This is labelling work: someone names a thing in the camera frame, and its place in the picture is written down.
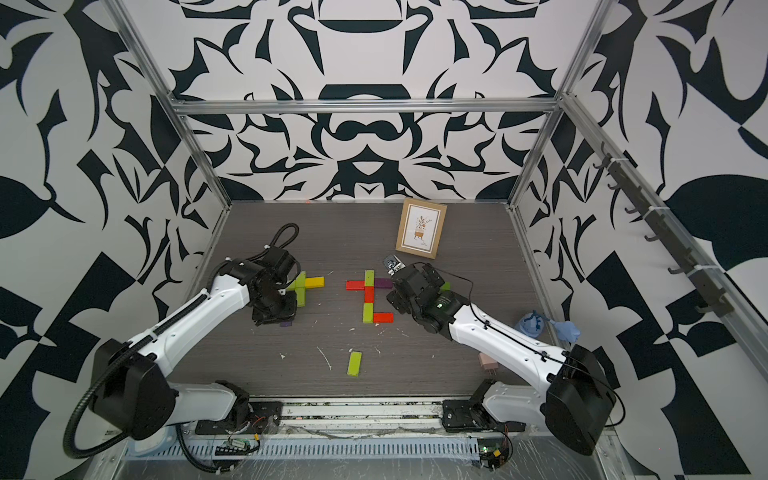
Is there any pink beige small box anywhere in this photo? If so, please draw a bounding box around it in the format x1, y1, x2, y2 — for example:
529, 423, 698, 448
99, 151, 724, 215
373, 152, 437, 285
478, 353, 499, 371

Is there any wooden picture frame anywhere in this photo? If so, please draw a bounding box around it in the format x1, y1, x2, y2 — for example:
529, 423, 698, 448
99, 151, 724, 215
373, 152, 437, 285
395, 199, 447, 259

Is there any green circuit board left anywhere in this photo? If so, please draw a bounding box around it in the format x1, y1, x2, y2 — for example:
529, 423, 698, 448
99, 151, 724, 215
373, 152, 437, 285
214, 436, 261, 457

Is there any yellow block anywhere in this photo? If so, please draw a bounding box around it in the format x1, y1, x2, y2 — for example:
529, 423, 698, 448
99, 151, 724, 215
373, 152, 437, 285
304, 277, 325, 289

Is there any lime block bottom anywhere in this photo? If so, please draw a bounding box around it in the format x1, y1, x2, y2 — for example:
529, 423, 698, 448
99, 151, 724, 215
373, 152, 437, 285
362, 302, 374, 324

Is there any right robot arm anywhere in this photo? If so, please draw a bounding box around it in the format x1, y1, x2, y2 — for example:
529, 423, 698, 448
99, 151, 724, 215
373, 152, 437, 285
384, 255, 621, 456

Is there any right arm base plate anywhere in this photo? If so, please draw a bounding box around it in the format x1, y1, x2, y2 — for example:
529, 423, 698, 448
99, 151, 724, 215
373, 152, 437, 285
441, 399, 527, 433

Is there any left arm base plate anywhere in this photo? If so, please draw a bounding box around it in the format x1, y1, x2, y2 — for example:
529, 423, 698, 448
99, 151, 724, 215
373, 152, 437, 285
194, 401, 283, 436

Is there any circuit board right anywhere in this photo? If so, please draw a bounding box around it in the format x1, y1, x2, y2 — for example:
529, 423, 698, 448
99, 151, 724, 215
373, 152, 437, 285
478, 436, 514, 471

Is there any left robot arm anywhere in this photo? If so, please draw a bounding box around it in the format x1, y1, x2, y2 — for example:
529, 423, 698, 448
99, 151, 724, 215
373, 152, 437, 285
63, 235, 301, 459

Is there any wall hook rail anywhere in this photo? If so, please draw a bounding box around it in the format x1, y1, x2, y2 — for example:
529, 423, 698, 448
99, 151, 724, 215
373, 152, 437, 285
596, 153, 735, 318

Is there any white cable duct strip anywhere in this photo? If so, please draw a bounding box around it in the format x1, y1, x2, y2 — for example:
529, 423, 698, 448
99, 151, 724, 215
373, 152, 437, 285
173, 436, 481, 461

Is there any aluminium front rail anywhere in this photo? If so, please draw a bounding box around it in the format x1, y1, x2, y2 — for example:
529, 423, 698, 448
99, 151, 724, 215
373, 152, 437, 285
119, 395, 616, 438

